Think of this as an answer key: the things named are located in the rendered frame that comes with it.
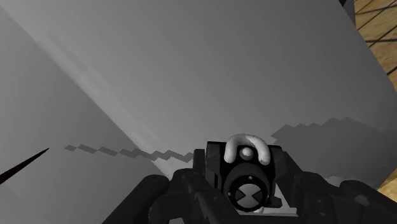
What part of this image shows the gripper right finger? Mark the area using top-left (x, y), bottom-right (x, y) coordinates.
top-left (274, 148), bottom-right (397, 224)

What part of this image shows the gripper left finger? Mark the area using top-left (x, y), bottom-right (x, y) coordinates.
top-left (102, 148), bottom-right (240, 224)

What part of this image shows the black toy watch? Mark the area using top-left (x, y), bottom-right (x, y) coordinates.
top-left (205, 133), bottom-right (283, 215)

